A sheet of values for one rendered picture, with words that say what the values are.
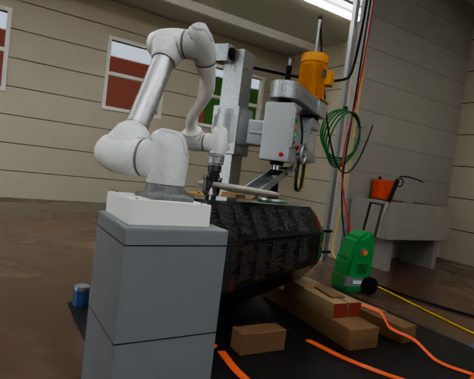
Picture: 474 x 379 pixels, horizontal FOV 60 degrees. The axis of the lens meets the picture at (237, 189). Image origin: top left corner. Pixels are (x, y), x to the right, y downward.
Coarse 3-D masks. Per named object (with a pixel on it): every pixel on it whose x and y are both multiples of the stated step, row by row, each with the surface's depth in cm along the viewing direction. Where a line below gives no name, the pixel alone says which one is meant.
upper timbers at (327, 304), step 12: (288, 288) 308; (300, 288) 295; (312, 288) 294; (300, 300) 294; (312, 300) 282; (324, 300) 272; (336, 300) 272; (348, 300) 275; (324, 312) 271; (336, 312) 265; (348, 312) 270
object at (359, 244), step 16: (368, 208) 408; (352, 240) 390; (368, 240) 385; (352, 256) 384; (368, 256) 386; (336, 272) 397; (352, 272) 383; (368, 272) 388; (352, 288) 384; (368, 288) 384
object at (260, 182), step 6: (282, 168) 318; (288, 168) 308; (264, 174) 294; (282, 174) 296; (288, 174) 310; (252, 180) 277; (258, 180) 284; (264, 180) 292; (270, 180) 277; (276, 180) 285; (252, 186) 275; (258, 186) 278; (264, 186) 265; (270, 186) 276
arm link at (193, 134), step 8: (200, 72) 193; (208, 72) 192; (208, 80) 196; (208, 88) 199; (200, 96) 205; (208, 96) 203; (200, 104) 207; (192, 112) 213; (200, 112) 213; (192, 120) 217; (192, 128) 220; (200, 128) 225; (184, 136) 223; (192, 136) 221; (200, 136) 223; (192, 144) 224; (200, 144) 223
